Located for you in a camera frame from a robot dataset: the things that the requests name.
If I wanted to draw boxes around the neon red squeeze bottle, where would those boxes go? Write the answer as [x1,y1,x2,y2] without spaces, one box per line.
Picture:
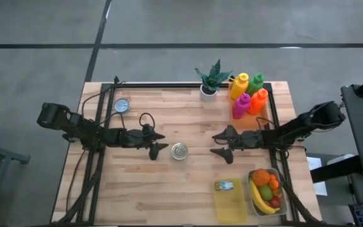
[247,88,270,115]

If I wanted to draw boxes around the orange toy bell pepper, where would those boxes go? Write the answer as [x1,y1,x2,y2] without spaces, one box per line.
[251,168,271,187]

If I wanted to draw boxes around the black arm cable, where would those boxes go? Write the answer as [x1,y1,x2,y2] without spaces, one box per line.
[255,116,277,132]
[80,81,156,133]

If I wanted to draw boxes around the white paper sheet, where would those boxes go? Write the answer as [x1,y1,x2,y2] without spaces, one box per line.
[306,156,328,196]

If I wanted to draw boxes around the yellow toy banana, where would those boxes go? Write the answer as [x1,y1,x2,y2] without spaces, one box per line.
[249,179,281,216]

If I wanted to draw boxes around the tin can gold lid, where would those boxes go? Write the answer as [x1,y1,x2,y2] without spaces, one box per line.
[171,142,190,161]

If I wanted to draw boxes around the black table frame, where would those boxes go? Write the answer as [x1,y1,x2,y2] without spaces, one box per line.
[50,81,323,227]

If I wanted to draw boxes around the small orange carrots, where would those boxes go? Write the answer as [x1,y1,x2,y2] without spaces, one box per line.
[268,173,284,199]

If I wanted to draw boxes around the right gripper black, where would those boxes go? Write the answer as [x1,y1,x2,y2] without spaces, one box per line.
[209,124,265,165]

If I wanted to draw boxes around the large yellow squeeze bottle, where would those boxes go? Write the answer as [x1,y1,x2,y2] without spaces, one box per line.
[230,72,251,101]

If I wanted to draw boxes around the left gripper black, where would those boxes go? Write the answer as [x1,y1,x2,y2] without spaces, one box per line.
[126,124,170,161]

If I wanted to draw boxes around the translucent yellow bin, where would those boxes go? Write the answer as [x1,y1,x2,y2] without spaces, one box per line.
[212,177,249,225]

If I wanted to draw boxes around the translucent orange bin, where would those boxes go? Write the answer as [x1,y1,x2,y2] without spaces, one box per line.
[228,82,270,130]

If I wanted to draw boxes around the green toy pear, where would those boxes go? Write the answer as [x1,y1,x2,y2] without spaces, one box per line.
[258,184,274,202]

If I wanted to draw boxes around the snake plant in white pot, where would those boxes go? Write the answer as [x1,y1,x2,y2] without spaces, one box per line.
[195,59,233,103]

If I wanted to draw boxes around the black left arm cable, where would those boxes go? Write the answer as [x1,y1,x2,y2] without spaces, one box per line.
[80,81,156,133]

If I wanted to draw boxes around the green squeeze bottle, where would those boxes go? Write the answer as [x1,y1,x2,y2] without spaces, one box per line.
[245,72,265,97]

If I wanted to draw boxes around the magenta squeeze bottle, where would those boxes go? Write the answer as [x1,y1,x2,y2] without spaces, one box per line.
[231,92,252,120]

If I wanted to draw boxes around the grey plastic bin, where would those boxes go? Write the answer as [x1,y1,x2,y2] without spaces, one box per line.
[247,167,289,218]

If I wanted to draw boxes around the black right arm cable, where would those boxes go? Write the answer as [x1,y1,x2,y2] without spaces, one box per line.
[255,116,277,132]

